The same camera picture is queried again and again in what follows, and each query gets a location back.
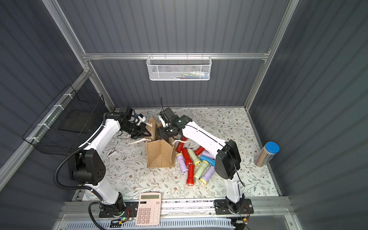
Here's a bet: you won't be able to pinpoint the red flashlight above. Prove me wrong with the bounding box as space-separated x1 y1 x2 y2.
186 163 195 186
176 136 187 153
182 148 193 166
195 146 205 156

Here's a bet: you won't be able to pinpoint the brown paper tote bag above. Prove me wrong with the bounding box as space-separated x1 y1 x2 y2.
132 117 183 168

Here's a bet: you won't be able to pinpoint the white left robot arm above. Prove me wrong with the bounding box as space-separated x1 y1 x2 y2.
68 108 151 206

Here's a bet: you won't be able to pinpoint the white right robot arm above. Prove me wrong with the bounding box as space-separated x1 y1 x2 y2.
159 112 244 205

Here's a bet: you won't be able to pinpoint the purple flashlight left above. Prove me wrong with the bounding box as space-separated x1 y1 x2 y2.
176 153 188 174

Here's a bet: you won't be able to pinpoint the purple flashlight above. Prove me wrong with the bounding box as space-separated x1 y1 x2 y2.
199 165 215 185
176 153 188 174

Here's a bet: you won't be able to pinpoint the green flashlight upper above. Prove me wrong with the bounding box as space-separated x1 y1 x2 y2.
187 149 201 166

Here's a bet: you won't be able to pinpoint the green flashlight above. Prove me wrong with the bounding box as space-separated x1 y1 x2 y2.
194 160 209 180
187 149 201 166

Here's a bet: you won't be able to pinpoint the purple flashlight horizontal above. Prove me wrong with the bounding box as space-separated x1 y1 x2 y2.
201 150 215 160

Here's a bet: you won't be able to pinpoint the green flashlight lower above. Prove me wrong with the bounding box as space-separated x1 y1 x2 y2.
194 160 209 180

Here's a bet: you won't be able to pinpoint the red flashlight bottom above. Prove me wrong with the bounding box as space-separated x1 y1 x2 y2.
186 163 195 186

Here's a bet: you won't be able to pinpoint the blue flashlight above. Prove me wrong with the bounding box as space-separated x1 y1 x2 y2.
200 155 216 167

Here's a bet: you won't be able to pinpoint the purple flashlight bottom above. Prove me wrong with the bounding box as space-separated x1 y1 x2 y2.
199 165 215 185

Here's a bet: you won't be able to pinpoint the markers in white basket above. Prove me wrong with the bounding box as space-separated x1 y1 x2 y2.
171 71 210 80

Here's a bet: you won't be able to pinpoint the pink calculator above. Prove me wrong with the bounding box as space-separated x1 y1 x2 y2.
136 192 162 226

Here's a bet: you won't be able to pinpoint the blue-lidded cylinder container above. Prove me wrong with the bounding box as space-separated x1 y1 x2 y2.
254 141 280 167

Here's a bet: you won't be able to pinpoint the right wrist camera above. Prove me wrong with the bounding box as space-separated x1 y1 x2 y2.
159 107 177 127

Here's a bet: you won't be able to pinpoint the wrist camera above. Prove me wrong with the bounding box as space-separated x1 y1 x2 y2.
123 106 146 125
159 107 177 127

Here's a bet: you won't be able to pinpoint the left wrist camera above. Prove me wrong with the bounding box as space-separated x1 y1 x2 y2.
123 106 146 125

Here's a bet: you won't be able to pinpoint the black wire basket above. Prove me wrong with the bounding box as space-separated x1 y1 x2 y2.
22 82 107 155

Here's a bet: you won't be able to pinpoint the white wire mesh basket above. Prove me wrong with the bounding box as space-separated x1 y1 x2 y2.
146 57 212 81

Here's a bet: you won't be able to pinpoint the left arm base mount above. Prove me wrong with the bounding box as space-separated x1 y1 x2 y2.
99 202 139 218

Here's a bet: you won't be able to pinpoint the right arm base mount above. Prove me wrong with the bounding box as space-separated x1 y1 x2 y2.
213 198 254 215

